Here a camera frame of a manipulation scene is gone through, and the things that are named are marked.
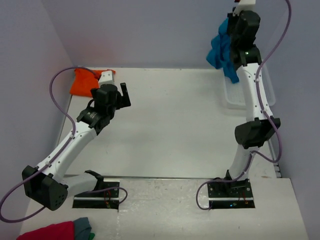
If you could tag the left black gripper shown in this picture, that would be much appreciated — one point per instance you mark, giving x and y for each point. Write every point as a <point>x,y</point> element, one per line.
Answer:
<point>120,101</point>

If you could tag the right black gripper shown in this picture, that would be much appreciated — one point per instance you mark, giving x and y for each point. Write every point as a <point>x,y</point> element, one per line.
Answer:
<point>232,19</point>

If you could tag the blue t shirt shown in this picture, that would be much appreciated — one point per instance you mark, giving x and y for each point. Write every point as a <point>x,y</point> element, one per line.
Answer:
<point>219,55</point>

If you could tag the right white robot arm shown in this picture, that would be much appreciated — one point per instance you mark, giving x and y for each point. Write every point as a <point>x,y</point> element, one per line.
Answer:
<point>260,123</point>

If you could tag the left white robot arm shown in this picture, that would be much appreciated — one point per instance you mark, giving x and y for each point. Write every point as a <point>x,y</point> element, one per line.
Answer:
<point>46,183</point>

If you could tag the orange folded t shirt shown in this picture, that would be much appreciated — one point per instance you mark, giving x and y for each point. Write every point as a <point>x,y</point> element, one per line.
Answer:
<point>86,80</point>

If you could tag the white plastic basket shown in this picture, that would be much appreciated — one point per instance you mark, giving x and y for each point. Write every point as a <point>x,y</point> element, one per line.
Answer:
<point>235,96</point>

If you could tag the grey t shirt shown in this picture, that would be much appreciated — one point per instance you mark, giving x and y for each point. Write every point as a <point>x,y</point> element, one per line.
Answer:
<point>82,228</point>

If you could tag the green t shirt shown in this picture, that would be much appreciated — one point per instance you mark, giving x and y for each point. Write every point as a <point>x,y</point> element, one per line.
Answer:
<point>91,236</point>

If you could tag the red t shirt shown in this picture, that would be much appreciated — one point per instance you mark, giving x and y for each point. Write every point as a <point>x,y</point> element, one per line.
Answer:
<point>59,231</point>

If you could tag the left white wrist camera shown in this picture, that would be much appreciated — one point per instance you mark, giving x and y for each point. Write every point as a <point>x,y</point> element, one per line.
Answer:
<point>106,78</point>

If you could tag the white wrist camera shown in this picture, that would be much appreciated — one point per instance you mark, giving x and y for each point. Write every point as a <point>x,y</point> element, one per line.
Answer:
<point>243,5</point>
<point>106,78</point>

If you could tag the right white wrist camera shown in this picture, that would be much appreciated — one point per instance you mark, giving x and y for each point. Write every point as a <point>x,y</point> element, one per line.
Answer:
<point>243,5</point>

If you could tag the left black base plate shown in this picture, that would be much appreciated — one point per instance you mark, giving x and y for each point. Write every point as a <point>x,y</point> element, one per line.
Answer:
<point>102,200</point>

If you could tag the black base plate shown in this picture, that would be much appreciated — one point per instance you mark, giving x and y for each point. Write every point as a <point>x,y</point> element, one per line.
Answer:
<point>235,195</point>
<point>102,200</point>

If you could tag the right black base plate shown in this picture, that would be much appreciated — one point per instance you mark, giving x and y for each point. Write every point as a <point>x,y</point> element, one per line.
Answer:
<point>235,195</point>

